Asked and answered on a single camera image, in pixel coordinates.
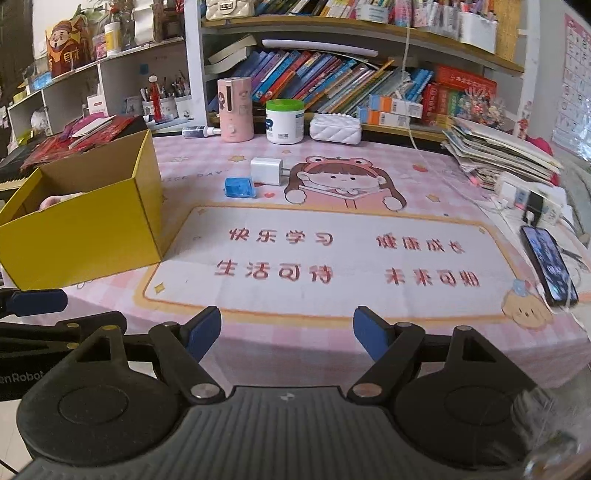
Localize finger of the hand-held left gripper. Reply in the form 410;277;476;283
0;288;68;319
0;311;127;358

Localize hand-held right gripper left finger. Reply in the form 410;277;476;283
74;305;227;407

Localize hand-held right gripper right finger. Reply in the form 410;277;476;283
346;305;536;404

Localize yellow cardboard box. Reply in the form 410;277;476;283
0;129;163;291

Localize pink printed table mat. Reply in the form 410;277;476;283
0;131;591;388

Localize pink item in box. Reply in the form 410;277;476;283
39;191;86;210

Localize black electric keyboard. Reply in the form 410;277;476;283
0;148;40;192

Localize blue wrapped packet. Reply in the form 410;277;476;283
225;176;257;199

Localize red patterned cloth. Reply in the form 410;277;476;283
21;115;139;169

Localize white charger plug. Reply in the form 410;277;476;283
250;157;289;186

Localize white plastic bag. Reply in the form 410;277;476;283
30;108;51;137

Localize white flat book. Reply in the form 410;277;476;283
69;115;116;139

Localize black smartphone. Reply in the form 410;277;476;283
520;224;579;308

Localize white quilted case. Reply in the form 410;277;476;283
309;113;362;146

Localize white power strip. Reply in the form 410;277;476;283
495;173;573;227

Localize orange and white boxes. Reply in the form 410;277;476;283
358;95;423;127

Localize white jar green lid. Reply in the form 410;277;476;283
265;99;305;145

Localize pink cartoon tumbler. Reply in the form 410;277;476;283
217;78;254;143

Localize stack of papers and booklets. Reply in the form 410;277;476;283
441;115;561;190

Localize red tassel ornament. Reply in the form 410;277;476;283
148;76;162;121

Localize fortune god figure box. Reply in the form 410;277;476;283
45;16;93;77

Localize row of colourful books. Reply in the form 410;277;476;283
208;48;435;116

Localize red boxes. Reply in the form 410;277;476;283
422;65;498;125

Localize white corner shelf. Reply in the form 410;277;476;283
7;0;208;137

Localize thick lying books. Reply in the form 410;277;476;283
205;34;259;75

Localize wooden bookshelf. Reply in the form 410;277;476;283
201;16;527;141

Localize white pen organizer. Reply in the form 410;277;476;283
455;4;498;54

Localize shelf row of small books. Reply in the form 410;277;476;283
254;0;455;28

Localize cream quilted handbag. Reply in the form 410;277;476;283
205;0;254;21

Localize white cable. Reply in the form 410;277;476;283
402;28;419;148

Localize wall chart poster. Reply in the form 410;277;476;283
551;11;591;160

